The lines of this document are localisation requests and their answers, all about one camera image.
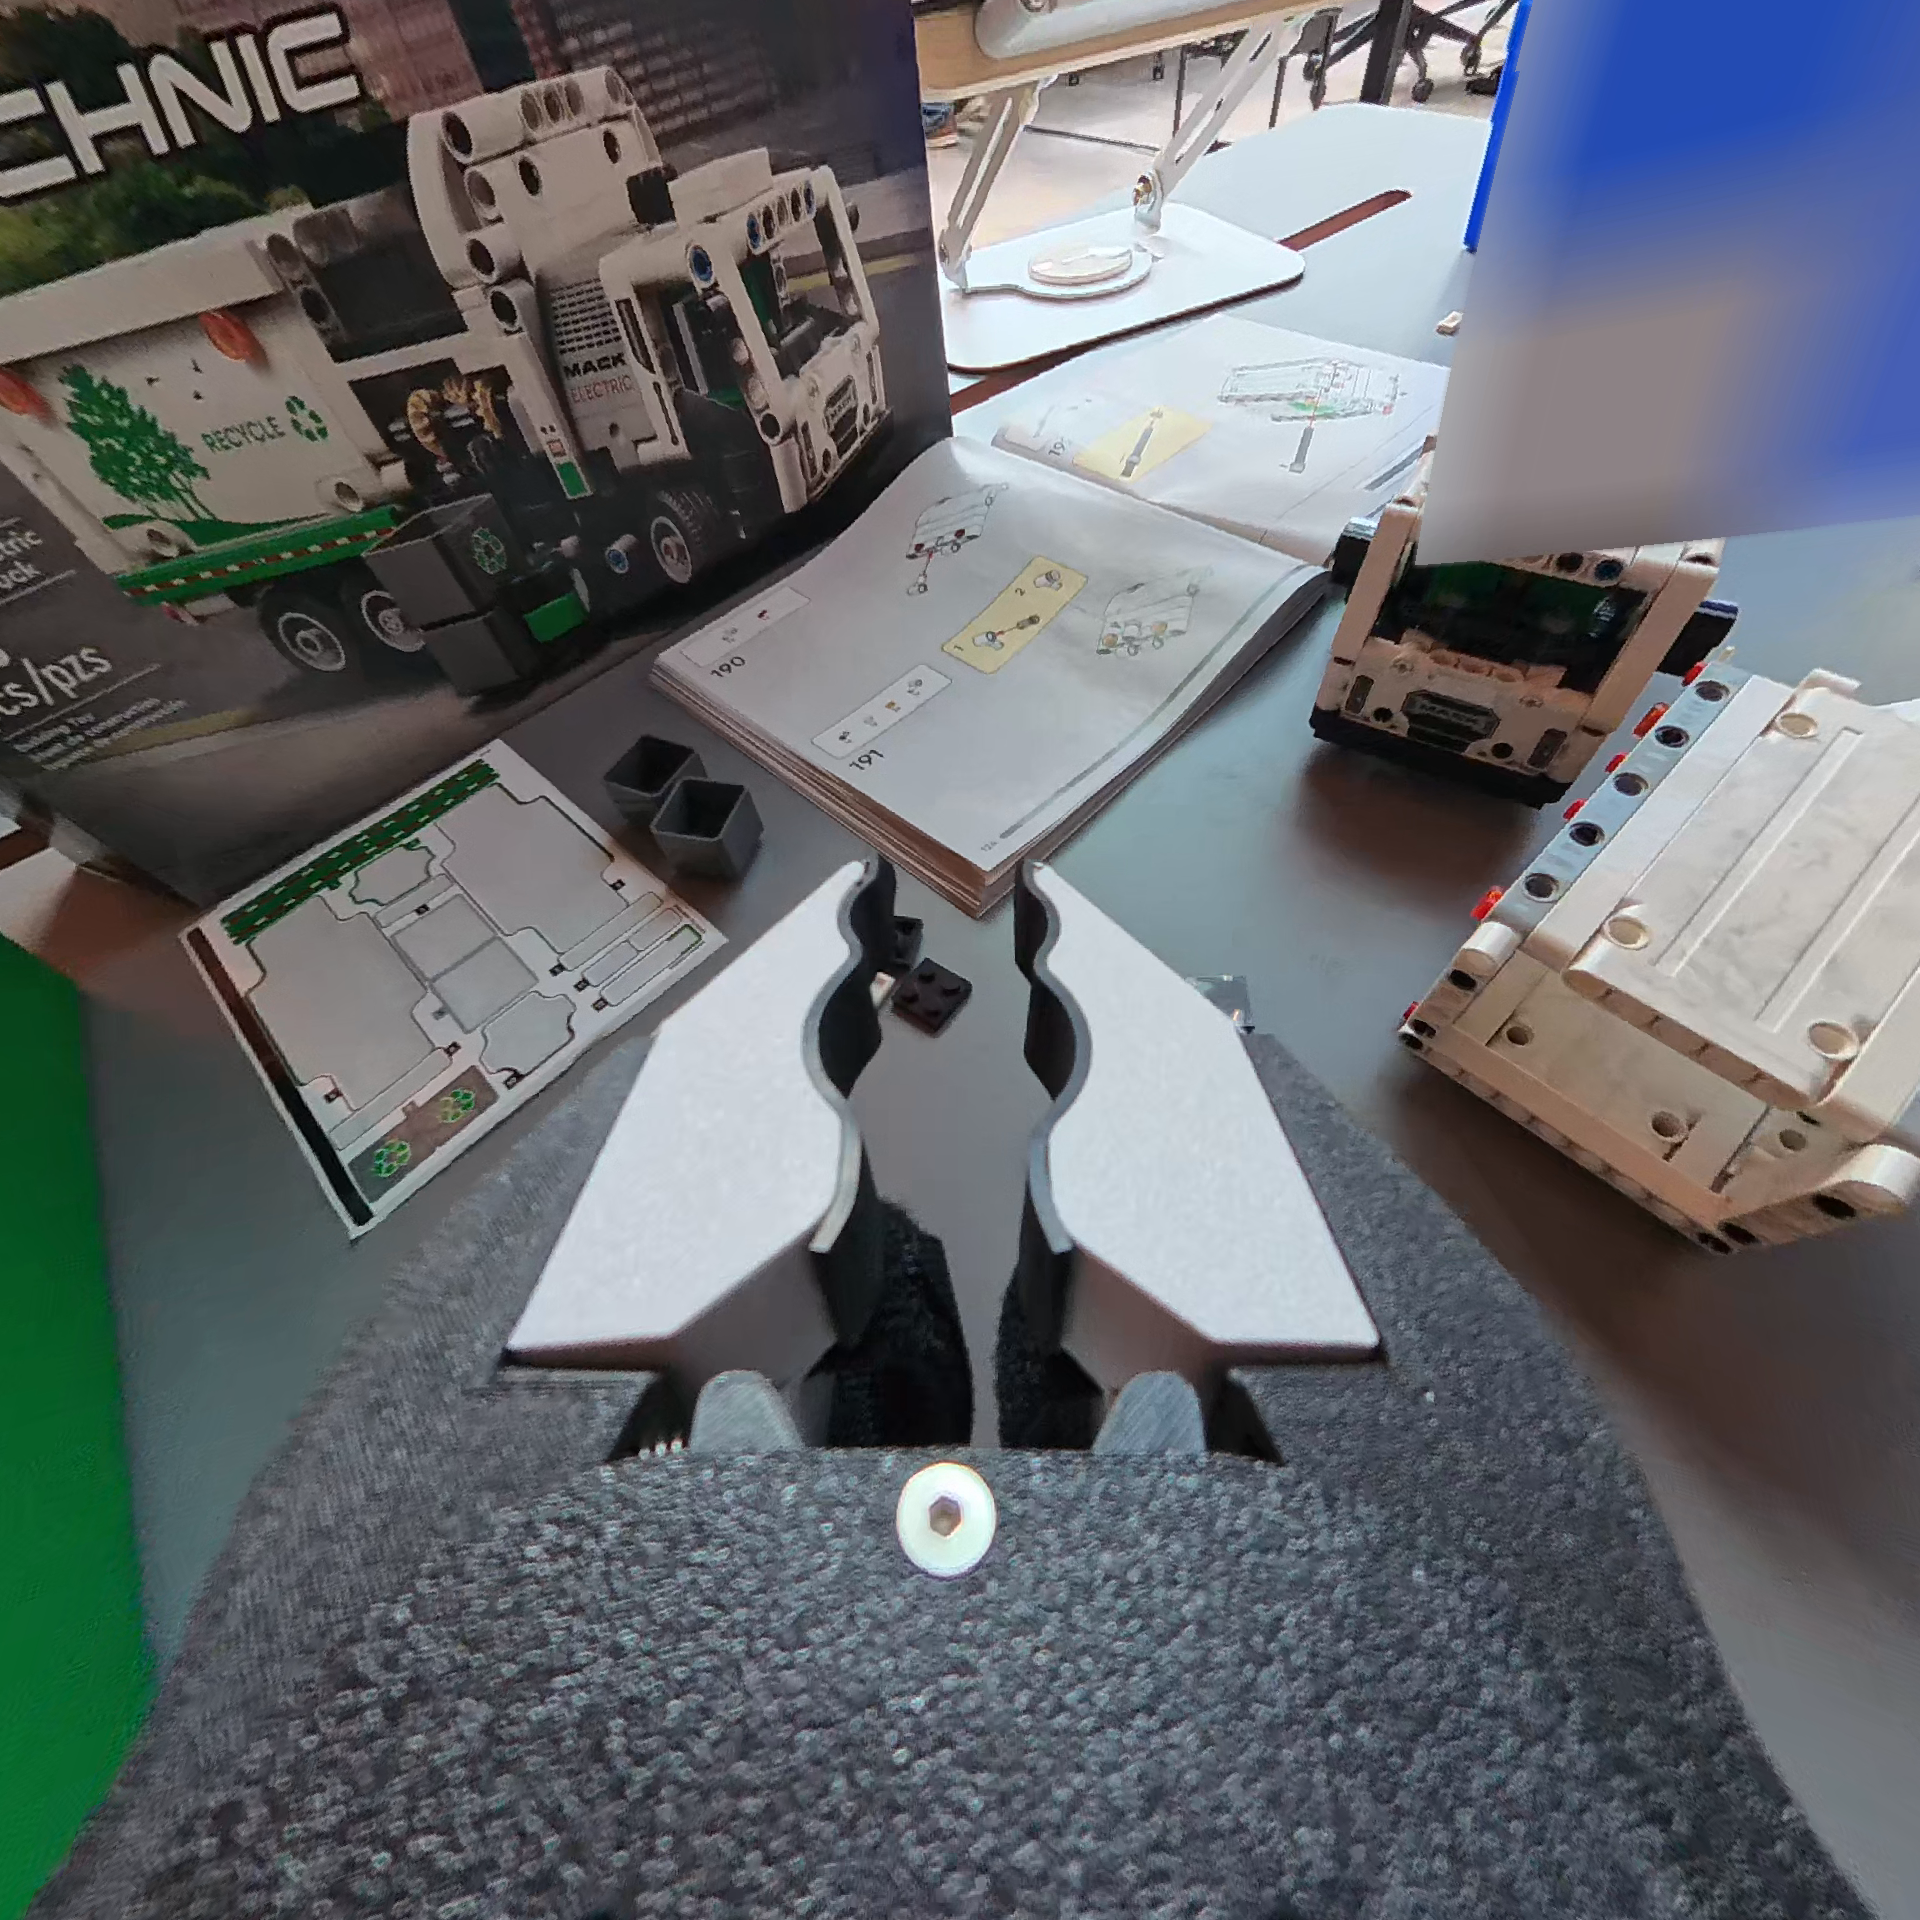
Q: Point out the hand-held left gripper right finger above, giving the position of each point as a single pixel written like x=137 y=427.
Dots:
x=1200 y=1184

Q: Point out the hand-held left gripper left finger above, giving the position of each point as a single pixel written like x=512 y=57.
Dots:
x=705 y=1170

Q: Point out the lego sticker sheet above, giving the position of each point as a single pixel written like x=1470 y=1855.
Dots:
x=450 y=960

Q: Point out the small dark grey lego bin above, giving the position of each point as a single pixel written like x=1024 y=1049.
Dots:
x=647 y=777
x=705 y=832

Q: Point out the lego instruction booklet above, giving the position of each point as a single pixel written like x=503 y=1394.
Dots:
x=1050 y=675

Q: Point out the lego truck with green side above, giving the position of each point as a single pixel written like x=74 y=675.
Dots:
x=1470 y=704

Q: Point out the white lego truck container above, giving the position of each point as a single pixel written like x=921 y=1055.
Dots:
x=1724 y=930

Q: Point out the lego set box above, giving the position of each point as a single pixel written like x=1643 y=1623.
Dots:
x=450 y=225

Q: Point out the green box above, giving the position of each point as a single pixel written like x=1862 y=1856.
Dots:
x=60 y=1349

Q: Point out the white tablet stand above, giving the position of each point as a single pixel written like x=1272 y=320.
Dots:
x=1200 y=247

